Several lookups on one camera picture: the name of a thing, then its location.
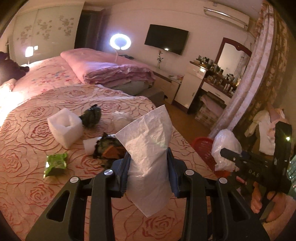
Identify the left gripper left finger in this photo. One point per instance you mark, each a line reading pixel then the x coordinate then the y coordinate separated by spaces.
pixel 64 217

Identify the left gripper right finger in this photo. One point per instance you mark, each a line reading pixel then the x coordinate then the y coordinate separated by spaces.
pixel 214 208

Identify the green snack wrapper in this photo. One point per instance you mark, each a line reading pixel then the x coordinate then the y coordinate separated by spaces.
pixel 55 164

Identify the dark trash pile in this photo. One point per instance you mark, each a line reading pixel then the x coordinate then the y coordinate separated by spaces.
pixel 107 148

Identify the clear plastic bag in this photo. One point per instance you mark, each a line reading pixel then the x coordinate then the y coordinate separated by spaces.
pixel 224 146

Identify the white foam block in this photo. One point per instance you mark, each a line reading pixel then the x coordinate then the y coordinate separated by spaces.
pixel 66 127

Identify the black plastic bag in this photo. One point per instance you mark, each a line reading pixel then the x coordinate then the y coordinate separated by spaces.
pixel 91 116

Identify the white plastic wrap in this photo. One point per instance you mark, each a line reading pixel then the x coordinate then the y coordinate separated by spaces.
pixel 120 120

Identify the right hand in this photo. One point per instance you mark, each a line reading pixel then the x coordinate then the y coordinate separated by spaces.
pixel 278 198

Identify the pile of clothes on chair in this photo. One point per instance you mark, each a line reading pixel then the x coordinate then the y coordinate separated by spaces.
pixel 265 120

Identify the red plastic mesh basket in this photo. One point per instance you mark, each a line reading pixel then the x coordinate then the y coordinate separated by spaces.
pixel 203 147

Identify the stacked storage boxes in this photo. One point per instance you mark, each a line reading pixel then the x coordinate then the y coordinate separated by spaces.
pixel 210 109

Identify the lace curtain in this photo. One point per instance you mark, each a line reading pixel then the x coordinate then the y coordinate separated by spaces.
pixel 253 74

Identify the vanity mirror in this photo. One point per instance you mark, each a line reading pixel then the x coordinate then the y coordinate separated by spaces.
pixel 232 57

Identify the grey bed bench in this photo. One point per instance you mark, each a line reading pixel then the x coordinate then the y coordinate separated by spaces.
pixel 140 88

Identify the white dressing cabinet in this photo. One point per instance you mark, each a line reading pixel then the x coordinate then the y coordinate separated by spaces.
pixel 190 84

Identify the folded pink quilt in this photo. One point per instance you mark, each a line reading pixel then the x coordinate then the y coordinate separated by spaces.
pixel 96 67

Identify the low white desk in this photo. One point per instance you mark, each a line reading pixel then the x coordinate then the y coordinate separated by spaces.
pixel 167 83

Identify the rose in vase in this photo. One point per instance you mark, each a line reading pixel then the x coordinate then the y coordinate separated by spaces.
pixel 159 59

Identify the white air conditioner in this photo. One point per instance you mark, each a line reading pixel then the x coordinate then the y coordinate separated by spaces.
pixel 228 14

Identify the white floral wardrobe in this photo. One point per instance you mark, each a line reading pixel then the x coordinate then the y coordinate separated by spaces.
pixel 44 29

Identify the ring light lamp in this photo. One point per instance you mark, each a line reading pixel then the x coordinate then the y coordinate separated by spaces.
pixel 120 42

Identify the wall-mounted black television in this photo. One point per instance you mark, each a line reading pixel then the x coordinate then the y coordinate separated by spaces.
pixel 167 38

